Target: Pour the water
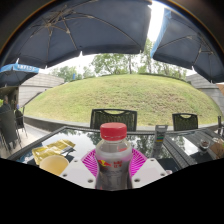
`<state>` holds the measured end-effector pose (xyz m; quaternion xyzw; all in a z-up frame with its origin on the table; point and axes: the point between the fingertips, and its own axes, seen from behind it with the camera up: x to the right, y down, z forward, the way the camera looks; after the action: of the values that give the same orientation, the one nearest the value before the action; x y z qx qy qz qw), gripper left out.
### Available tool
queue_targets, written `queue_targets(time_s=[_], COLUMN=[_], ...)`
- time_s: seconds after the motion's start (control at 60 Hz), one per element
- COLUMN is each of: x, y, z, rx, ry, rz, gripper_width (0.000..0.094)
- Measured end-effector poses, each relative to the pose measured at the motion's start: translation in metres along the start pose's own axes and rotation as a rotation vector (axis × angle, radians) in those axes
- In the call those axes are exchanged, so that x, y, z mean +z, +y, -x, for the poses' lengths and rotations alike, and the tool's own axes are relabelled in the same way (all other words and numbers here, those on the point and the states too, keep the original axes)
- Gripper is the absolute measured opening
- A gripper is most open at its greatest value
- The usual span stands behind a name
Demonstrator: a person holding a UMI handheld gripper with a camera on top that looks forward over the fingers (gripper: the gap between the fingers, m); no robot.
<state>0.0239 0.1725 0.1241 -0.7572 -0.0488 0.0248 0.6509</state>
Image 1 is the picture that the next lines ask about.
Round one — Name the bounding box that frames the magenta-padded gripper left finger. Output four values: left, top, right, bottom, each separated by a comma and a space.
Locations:
59, 148, 100, 190

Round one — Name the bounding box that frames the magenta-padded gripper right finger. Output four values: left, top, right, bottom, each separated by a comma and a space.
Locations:
129, 148, 168, 190

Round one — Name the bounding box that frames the clear bottle with red cap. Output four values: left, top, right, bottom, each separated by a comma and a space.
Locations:
94, 122, 133, 192

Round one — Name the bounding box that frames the yellow plastic packet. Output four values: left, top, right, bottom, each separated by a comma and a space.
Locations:
31, 139, 77, 166

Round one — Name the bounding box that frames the grey squeeze tube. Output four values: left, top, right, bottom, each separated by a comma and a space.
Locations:
152, 124, 169, 158

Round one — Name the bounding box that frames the dark wicker chair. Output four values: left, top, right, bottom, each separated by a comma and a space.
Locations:
89, 108, 138, 132
171, 112, 199, 132
0, 109, 23, 151

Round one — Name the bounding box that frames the small glass ashtray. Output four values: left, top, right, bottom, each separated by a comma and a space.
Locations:
198, 138, 211, 150

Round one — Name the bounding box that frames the person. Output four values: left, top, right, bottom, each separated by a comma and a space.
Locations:
0, 94, 16, 116

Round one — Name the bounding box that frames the light blue parasol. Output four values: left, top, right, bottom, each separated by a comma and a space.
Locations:
0, 62, 41, 88

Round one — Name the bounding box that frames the dark blue parasol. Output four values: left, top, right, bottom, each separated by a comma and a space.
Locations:
0, 0, 153, 69
149, 7, 224, 84

